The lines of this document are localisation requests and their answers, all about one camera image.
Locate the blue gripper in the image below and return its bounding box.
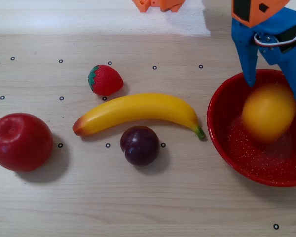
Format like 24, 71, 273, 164
231, 7, 296, 111

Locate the yellow orange toy peach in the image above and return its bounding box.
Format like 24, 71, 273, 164
241, 83, 296, 144

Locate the orange robot base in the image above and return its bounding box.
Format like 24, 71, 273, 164
132, 0, 186, 13

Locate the red speckled bowl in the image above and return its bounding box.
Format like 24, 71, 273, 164
207, 69, 296, 188

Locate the yellow toy banana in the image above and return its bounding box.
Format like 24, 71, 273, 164
72, 93, 206, 141

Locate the purple toy plum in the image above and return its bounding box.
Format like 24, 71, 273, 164
120, 126, 161, 167

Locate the red toy strawberry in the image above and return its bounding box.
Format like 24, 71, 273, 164
88, 64, 124, 96

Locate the red toy apple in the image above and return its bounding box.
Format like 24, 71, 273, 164
0, 113, 54, 173

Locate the white red black servo cable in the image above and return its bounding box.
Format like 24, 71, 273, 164
253, 24, 296, 48

